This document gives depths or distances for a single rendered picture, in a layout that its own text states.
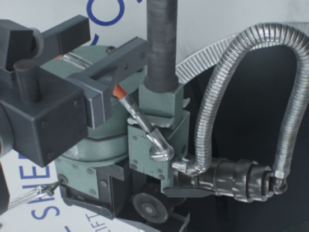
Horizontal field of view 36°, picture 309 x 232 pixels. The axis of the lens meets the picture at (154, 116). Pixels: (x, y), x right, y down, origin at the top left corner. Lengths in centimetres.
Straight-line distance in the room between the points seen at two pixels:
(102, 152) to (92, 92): 26
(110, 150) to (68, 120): 27
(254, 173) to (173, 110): 16
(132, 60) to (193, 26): 30
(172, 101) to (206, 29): 20
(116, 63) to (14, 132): 11
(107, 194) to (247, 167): 21
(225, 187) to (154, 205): 11
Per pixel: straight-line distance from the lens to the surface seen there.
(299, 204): 116
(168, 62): 54
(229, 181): 67
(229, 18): 73
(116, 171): 64
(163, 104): 57
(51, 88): 36
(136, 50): 43
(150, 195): 70
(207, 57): 75
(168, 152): 57
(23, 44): 37
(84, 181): 71
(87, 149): 62
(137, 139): 60
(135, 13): 70
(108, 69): 41
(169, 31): 52
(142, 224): 75
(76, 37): 48
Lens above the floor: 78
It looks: 10 degrees up
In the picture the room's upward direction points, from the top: 115 degrees counter-clockwise
